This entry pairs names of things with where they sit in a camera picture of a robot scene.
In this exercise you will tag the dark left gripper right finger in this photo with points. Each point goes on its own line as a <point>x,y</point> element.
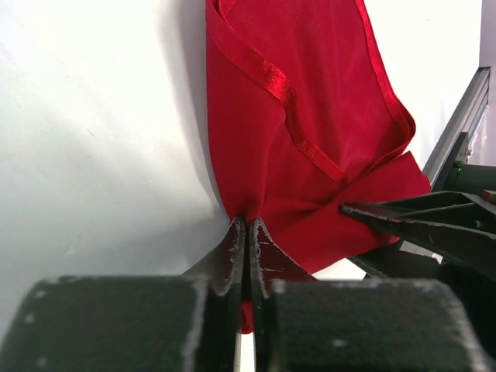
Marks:
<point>302,324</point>

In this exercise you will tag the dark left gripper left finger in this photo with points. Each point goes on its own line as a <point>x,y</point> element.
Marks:
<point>189,322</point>

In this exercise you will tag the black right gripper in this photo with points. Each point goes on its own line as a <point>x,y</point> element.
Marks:
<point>456,225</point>

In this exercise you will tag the red cloth napkin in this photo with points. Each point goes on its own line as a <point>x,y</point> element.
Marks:
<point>301,118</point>

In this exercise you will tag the right side aluminium rail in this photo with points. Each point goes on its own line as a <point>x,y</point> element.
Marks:
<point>457,128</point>

